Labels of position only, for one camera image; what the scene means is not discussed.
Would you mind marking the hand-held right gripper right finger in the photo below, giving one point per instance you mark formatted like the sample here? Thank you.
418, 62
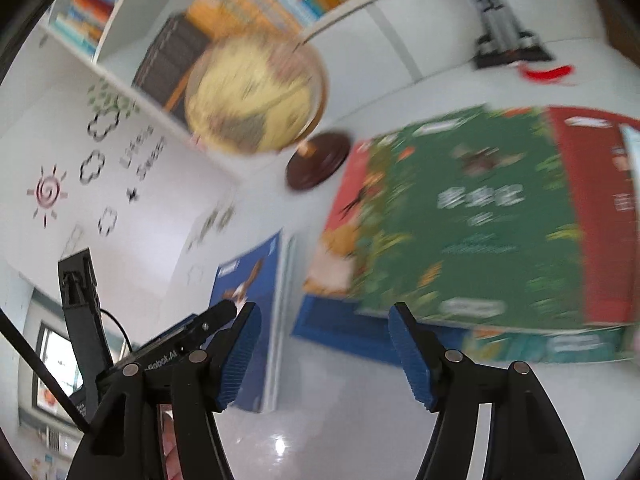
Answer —
415, 355

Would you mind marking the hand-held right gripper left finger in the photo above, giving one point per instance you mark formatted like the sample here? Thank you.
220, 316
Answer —
240, 355

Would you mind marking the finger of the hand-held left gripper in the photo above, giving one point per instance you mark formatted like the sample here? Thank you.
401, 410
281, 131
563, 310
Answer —
205, 325

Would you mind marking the blue illustrated book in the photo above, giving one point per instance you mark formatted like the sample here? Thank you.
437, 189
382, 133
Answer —
250, 320

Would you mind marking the large plain blue book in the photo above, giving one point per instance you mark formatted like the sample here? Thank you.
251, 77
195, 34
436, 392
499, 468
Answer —
330, 325

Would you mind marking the dark green leafy book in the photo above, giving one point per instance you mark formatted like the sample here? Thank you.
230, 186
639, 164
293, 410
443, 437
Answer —
475, 240

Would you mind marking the red cover book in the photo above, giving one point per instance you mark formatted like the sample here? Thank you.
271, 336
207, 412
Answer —
600, 240

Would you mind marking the light blue cartoon book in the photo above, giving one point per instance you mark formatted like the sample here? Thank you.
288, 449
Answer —
631, 155

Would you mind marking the yellow desk globe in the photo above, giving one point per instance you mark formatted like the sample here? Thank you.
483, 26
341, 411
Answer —
240, 105

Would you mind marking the set of dark grey volumes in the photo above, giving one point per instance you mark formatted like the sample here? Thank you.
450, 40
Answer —
165, 60

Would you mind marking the red tassel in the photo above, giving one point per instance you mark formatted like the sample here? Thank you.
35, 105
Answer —
550, 74

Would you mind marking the black fan stand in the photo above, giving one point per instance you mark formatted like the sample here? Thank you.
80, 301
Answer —
500, 35

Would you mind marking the red sun wall decal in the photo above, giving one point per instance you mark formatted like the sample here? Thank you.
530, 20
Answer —
47, 194

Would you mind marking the black star wall decal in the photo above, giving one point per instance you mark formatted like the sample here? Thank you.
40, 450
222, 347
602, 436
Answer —
132, 195

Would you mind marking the black text wall decal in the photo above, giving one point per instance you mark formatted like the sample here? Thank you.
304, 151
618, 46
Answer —
145, 152

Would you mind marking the green tree wall decal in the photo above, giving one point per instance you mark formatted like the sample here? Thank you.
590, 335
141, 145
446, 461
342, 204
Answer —
112, 97

